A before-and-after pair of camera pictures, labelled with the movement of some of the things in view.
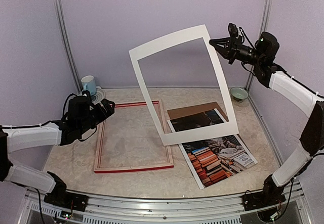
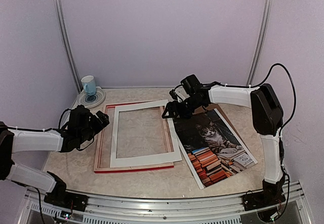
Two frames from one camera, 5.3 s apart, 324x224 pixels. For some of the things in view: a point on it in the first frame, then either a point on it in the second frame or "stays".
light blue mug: [89, 84] stays
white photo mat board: [213, 131] → [172, 154]
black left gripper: [109, 110] → [104, 121]
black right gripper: [232, 49] → [170, 105]
